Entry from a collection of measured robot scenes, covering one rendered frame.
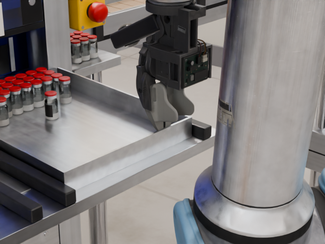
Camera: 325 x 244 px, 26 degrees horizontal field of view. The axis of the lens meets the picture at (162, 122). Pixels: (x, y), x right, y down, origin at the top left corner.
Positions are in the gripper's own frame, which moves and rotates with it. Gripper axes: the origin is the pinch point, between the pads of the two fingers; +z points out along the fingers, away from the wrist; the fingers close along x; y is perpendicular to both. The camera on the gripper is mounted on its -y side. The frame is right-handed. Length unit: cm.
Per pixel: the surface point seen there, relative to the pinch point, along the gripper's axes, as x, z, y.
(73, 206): -20.8, 4.0, 3.8
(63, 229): 8, 39, -36
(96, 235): 30, 58, -51
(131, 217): 80, 92, -90
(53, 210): -23.6, 3.7, 3.1
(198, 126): 6.4, 1.7, 2.4
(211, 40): 230, 78, -177
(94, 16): 16.3, -7.3, -33.1
